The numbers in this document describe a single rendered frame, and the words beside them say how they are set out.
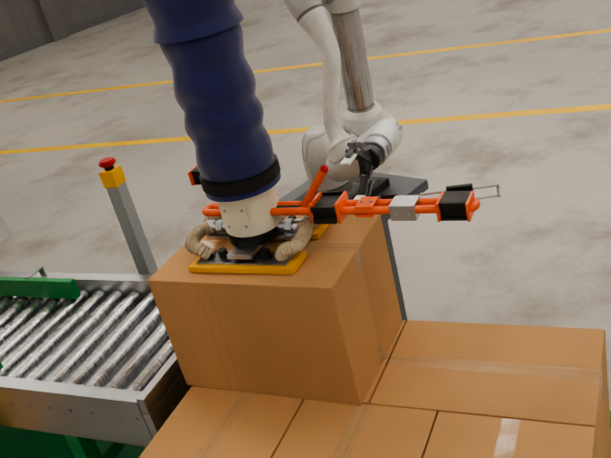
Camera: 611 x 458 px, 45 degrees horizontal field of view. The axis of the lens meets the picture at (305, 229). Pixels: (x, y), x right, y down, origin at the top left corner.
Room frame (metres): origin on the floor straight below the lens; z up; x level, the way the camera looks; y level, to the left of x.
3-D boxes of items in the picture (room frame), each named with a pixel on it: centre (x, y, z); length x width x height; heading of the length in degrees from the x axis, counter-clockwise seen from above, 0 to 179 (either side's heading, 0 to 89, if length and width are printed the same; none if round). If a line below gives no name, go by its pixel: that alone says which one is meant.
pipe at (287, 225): (1.96, 0.14, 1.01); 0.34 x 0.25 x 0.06; 61
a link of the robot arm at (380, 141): (2.15, -0.27, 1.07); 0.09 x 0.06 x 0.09; 60
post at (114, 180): (2.86, 0.70, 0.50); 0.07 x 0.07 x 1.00; 61
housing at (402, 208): (1.73, -0.27, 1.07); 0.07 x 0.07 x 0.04; 61
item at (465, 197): (1.66, -0.38, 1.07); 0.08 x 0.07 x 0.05; 61
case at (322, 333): (1.96, 0.13, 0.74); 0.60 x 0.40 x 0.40; 60
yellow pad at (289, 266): (1.87, 0.19, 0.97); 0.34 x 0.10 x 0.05; 61
